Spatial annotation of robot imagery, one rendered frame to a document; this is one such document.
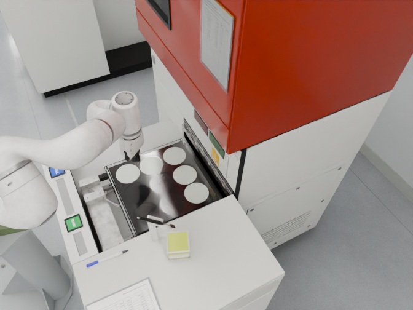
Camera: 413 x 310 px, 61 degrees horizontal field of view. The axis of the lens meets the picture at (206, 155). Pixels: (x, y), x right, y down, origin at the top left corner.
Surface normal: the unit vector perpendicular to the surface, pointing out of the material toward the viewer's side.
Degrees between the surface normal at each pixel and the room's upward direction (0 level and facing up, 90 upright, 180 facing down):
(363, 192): 0
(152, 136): 0
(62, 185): 0
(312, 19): 90
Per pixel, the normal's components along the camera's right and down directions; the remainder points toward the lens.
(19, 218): -0.15, 0.38
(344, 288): 0.03, -0.62
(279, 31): 0.47, 0.70
